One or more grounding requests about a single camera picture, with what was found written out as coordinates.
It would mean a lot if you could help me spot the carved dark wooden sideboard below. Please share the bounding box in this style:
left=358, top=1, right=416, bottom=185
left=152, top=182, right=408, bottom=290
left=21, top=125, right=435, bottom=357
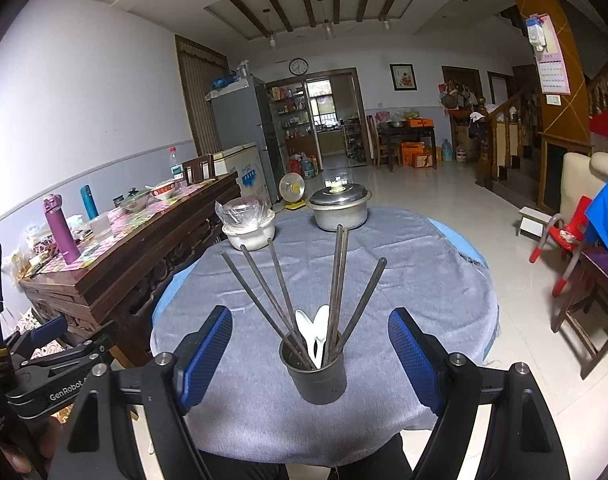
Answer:
left=20, top=172, right=241, bottom=367

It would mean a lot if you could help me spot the clear plastic water bottle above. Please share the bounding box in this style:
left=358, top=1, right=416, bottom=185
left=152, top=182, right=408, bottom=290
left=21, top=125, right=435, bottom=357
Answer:
left=169, top=146, right=183, bottom=180

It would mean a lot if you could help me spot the red white ceramic bowl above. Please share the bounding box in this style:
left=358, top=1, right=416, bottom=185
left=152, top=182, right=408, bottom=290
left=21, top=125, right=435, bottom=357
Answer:
left=146, top=179, right=182, bottom=202

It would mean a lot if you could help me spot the cream sofa armchair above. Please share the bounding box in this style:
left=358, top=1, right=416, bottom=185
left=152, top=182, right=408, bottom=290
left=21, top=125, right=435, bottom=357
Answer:
left=560, top=152, right=608, bottom=221

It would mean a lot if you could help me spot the grey tablecloth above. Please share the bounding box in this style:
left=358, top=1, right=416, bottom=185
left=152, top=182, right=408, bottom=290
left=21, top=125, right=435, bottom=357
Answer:
left=151, top=207, right=498, bottom=466

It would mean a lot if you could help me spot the white chest freezer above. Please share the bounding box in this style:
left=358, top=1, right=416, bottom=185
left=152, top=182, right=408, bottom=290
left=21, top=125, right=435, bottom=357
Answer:
left=214, top=143, right=270, bottom=203

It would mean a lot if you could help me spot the small white step stool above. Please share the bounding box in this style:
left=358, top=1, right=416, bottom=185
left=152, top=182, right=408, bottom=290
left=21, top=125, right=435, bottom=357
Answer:
left=517, top=206, right=552, bottom=238

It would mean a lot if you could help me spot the red child chair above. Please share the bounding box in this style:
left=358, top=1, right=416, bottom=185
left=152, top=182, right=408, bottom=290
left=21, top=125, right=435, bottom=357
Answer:
left=528, top=195, right=592, bottom=297

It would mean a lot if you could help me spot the white bowl with plastic bag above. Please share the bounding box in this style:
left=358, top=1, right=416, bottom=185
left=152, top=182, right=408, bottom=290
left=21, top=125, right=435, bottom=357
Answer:
left=215, top=196, right=276, bottom=252

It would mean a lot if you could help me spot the dark wooden side table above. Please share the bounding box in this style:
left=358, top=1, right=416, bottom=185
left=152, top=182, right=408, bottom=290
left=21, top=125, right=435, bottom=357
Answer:
left=377, top=117, right=437, bottom=171

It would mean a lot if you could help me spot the white plastic spoon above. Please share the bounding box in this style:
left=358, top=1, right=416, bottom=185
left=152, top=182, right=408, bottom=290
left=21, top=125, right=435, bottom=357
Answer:
left=313, top=304, right=330, bottom=368
left=295, top=310, right=319, bottom=368

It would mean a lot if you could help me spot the blue round table cover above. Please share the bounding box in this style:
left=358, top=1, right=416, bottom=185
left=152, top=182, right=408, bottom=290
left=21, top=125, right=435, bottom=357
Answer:
left=152, top=218, right=488, bottom=325

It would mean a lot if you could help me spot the purple thermos bottle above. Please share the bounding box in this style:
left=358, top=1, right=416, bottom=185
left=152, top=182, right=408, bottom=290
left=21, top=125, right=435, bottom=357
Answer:
left=42, top=194, right=80, bottom=264

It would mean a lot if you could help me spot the dark metal utensil cup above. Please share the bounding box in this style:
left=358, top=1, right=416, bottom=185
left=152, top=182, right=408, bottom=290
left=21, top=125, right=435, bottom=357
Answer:
left=279, top=334, right=347, bottom=405

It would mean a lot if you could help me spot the person left hand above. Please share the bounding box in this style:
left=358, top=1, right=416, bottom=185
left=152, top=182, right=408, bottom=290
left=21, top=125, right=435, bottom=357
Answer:
left=0, top=414, right=65, bottom=476

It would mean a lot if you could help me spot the small yellow fan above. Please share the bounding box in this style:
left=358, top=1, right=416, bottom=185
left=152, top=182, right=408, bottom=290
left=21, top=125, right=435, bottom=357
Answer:
left=278, top=172, right=306, bottom=210

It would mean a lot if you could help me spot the framed flower picture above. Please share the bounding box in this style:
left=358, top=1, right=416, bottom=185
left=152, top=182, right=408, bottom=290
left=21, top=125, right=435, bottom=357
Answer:
left=389, top=64, right=417, bottom=91

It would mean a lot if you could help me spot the pink wall calendar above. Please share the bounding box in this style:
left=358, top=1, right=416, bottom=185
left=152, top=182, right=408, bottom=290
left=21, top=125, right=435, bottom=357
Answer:
left=525, top=14, right=571, bottom=96

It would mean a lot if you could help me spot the teal thermos bottle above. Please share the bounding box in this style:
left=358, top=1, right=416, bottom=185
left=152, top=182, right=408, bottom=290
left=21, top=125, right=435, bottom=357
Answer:
left=80, top=184, right=98, bottom=220

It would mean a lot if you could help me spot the glass lidded bowl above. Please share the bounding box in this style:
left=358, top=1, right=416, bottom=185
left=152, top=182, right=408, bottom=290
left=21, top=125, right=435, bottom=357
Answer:
left=113, top=188, right=150, bottom=214

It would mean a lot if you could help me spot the grey refrigerator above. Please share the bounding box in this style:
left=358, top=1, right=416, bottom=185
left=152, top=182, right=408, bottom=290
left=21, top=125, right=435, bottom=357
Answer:
left=205, top=75, right=284, bottom=203

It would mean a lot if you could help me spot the round wall clock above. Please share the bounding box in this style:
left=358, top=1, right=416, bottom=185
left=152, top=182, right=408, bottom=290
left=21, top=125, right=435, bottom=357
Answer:
left=289, top=58, right=309, bottom=77

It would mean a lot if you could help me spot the aluminium pot with lid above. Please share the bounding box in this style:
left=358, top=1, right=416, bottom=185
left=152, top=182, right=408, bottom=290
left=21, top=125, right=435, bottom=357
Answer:
left=307, top=177, right=372, bottom=232

